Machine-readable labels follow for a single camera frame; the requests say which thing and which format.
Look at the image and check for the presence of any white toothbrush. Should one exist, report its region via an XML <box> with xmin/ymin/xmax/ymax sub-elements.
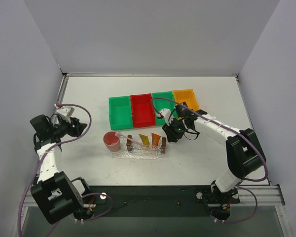
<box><xmin>115</xmin><ymin>131</ymin><xmax>144</xmax><ymax>147</ymax></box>

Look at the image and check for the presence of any brown tray handle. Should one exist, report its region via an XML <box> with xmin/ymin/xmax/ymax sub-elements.
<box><xmin>160</xmin><ymin>137</ymin><xmax>166</xmax><ymax>154</ymax></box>
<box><xmin>126</xmin><ymin>134</ymin><xmax>133</xmax><ymax>152</ymax></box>

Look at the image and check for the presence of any aluminium table edge rail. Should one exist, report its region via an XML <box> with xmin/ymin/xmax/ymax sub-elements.
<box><xmin>59</xmin><ymin>74</ymin><xmax>240</xmax><ymax>98</ymax></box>

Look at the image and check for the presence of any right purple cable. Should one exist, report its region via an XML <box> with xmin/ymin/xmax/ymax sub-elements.
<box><xmin>150</xmin><ymin>97</ymin><xmax>268</xmax><ymax>224</ymax></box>

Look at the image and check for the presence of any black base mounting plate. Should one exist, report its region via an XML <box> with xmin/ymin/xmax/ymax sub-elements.
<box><xmin>81</xmin><ymin>185</ymin><xmax>240</xmax><ymax>219</ymax></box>

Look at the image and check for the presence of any orange toothpaste tube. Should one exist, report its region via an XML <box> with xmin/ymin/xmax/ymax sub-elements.
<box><xmin>151</xmin><ymin>133</ymin><xmax>161</xmax><ymax>149</ymax></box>

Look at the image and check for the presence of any left green plastic bin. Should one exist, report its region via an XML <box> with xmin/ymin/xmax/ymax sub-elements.
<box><xmin>109</xmin><ymin>96</ymin><xmax>133</xmax><ymax>130</ymax></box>

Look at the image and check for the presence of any yellow toothpaste tube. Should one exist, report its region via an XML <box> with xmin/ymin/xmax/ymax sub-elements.
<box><xmin>139</xmin><ymin>134</ymin><xmax>150</xmax><ymax>148</ymax></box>

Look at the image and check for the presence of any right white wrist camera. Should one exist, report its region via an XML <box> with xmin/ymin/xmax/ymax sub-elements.
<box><xmin>156</xmin><ymin>108</ymin><xmax>175</xmax><ymax>126</ymax></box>

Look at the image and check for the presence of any red plastic bin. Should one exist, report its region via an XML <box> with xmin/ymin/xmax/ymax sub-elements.
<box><xmin>130</xmin><ymin>93</ymin><xmax>155</xmax><ymax>128</ymax></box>

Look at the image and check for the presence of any pink plastic cup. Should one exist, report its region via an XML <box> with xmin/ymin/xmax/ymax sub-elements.
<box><xmin>103</xmin><ymin>131</ymin><xmax>120</xmax><ymax>152</ymax></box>

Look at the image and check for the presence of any front aluminium rail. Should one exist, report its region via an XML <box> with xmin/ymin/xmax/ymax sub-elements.
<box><xmin>24</xmin><ymin>185</ymin><xmax>285</xmax><ymax>207</ymax></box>

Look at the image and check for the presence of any orange plastic bin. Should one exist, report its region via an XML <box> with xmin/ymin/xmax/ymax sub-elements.
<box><xmin>173</xmin><ymin>89</ymin><xmax>199</xmax><ymax>111</ymax></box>

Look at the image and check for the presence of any clear textured glass tray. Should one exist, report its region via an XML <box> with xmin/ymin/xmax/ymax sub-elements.
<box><xmin>108</xmin><ymin>138</ymin><xmax>164</xmax><ymax>159</ymax></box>

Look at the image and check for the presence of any green plastic bin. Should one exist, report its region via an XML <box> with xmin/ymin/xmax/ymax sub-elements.
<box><xmin>151</xmin><ymin>91</ymin><xmax>176</xmax><ymax>125</ymax></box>
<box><xmin>109</xmin><ymin>96</ymin><xmax>133</xmax><ymax>130</ymax></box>

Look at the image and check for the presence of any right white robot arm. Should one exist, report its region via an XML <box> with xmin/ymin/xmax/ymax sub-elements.
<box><xmin>157</xmin><ymin>103</ymin><xmax>266</xmax><ymax>197</ymax></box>

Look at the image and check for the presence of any right green plastic bin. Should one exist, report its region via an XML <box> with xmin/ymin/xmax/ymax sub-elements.
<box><xmin>151</xmin><ymin>91</ymin><xmax>176</xmax><ymax>125</ymax></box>

